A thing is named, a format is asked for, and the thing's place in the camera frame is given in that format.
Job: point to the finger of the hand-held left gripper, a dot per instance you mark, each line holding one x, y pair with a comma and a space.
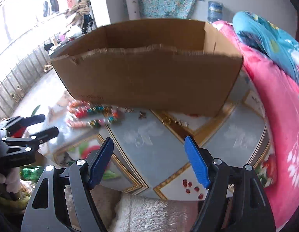
30, 120
46, 133

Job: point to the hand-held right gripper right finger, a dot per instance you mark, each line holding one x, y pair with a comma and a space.
196, 164

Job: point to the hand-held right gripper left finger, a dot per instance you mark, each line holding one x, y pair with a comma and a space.
102, 164

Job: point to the silver abacus charm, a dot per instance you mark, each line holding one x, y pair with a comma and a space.
182, 123

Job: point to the gold abacus charm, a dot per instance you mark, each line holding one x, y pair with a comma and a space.
168, 120

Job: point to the brown cardboard box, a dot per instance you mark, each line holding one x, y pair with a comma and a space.
151, 82

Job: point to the person's left hand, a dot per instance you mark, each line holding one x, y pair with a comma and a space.
3, 177

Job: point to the green plastic bottle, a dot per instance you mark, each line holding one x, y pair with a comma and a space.
32, 172

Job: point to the green fuzzy cloth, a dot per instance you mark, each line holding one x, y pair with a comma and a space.
11, 203

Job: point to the fruit print table cover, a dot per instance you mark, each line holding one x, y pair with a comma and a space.
154, 147

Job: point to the metal balcony railing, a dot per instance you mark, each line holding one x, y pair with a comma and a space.
21, 72

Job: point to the pair of beige shoes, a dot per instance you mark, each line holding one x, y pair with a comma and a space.
47, 68

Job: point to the white fluffy cloth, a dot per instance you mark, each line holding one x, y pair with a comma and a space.
151, 215

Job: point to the pink floral blanket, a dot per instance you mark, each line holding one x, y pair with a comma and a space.
280, 116

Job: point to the hanging dark jacket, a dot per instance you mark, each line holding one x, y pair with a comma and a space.
50, 3

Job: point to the pile of beige clothes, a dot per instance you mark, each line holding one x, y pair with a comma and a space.
79, 8

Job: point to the blue floral quilt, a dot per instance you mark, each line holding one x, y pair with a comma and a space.
268, 41

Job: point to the white paper roll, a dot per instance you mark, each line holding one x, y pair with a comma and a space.
132, 8

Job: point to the blue water jug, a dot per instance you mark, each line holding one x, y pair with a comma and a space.
215, 11

